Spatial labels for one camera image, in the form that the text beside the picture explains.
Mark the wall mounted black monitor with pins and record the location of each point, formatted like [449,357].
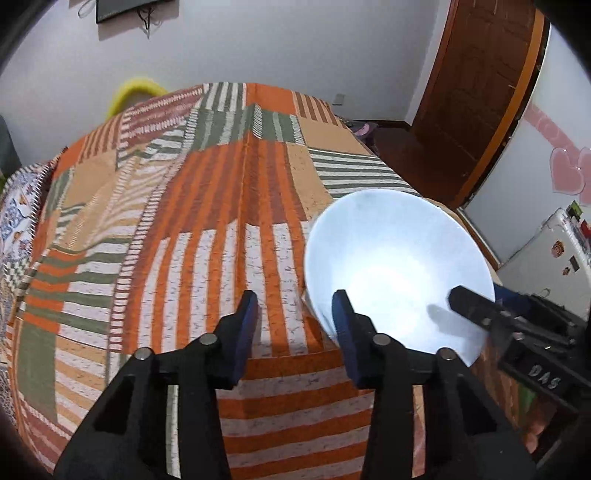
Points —
[114,17]

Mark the white bowl with dark spots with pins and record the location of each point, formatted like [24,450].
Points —
[397,256]

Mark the grey plush toy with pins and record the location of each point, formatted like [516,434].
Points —
[9,159]

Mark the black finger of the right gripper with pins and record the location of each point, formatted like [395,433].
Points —
[480,309]

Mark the patchwork striped tablecloth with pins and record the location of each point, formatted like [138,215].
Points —
[153,225]

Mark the brown wooden door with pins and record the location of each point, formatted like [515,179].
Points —
[482,70]

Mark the white mini fridge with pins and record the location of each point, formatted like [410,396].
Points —
[555,263]

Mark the patterned quilt blanket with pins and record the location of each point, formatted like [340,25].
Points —
[22,200]

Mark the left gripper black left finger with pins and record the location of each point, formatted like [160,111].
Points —
[215,361]

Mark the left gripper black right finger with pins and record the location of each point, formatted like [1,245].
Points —
[375,361]

